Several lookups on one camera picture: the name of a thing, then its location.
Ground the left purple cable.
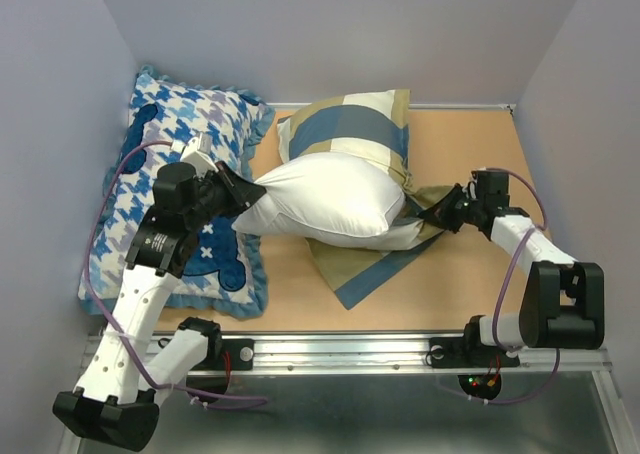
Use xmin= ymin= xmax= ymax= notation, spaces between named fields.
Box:
xmin=82 ymin=140 xmax=269 ymax=409

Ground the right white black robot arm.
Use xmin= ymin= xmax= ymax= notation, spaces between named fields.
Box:
xmin=419 ymin=167 xmax=605 ymax=364

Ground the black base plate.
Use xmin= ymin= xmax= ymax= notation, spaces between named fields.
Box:
xmin=425 ymin=337 xmax=520 ymax=369
xmin=154 ymin=337 xmax=256 ymax=373

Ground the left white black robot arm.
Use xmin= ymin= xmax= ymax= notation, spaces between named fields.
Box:
xmin=52 ymin=161 xmax=266 ymax=452

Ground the aluminium mounting rail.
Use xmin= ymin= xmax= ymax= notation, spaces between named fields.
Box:
xmin=79 ymin=329 xmax=614 ymax=375

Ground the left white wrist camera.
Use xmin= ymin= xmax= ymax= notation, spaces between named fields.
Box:
xmin=171 ymin=131 xmax=217 ymax=177

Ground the blue tan white patchwork pillow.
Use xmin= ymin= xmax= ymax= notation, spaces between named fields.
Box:
xmin=277 ymin=89 xmax=452 ymax=309

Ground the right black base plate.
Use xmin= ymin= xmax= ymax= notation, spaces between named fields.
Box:
xmin=425 ymin=337 xmax=520 ymax=369

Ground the blue houndstooth bear pillow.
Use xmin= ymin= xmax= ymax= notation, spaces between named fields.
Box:
xmin=78 ymin=66 xmax=275 ymax=319

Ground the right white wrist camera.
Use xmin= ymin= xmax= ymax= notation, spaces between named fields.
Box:
xmin=467 ymin=170 xmax=479 ymax=189

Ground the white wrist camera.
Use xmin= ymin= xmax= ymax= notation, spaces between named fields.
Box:
xmin=467 ymin=170 xmax=479 ymax=189
xmin=171 ymin=131 xmax=217 ymax=177

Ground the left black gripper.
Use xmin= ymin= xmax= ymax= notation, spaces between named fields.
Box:
xmin=184 ymin=159 xmax=264 ymax=229

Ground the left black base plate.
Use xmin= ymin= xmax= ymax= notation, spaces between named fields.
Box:
xmin=154 ymin=337 xmax=256 ymax=373

